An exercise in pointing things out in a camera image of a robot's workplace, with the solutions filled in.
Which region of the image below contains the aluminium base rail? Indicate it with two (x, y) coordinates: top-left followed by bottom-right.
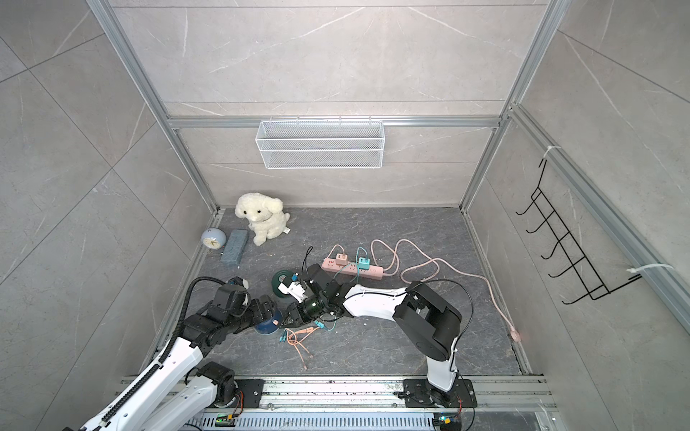
(112, 375), (559, 431)

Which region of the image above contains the blue meat grinder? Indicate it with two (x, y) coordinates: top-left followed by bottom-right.
(254, 318), (280, 335)

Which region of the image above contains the teal charger plug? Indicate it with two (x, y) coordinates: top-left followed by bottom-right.
(357, 257), (370, 271)

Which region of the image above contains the white wire mesh basket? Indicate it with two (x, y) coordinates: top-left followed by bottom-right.
(255, 120), (386, 170)

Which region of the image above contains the grey blue sponge block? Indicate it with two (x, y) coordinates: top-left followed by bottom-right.
(220, 229), (249, 266)

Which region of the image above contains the pink charger plug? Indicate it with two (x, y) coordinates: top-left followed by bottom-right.
(334, 253), (350, 268)

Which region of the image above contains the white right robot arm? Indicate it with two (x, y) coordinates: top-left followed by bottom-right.
(280, 264), (464, 408)

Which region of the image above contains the white plush dog toy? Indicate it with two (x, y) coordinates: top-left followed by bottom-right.
(235, 192), (290, 246)

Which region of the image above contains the pink power strip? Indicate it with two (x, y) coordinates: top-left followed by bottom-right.
(322, 238), (523, 343)

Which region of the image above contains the small globe ball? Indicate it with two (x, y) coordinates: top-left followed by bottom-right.
(201, 228), (227, 250)

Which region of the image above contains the teal charging cable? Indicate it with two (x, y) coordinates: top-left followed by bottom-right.
(277, 246), (374, 345)

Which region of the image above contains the green meat grinder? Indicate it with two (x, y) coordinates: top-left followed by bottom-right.
(271, 269), (295, 298)

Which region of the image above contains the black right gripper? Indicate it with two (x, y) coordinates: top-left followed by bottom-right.
(277, 295), (330, 328)

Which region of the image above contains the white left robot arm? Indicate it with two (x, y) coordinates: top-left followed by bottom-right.
(81, 277), (281, 430)

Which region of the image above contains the black wire hook rack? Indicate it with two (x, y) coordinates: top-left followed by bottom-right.
(516, 159), (643, 305)

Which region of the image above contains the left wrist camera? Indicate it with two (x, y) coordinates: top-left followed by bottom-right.
(226, 277), (249, 290)

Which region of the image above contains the orange charging cable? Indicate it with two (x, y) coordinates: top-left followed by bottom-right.
(285, 243), (349, 372)

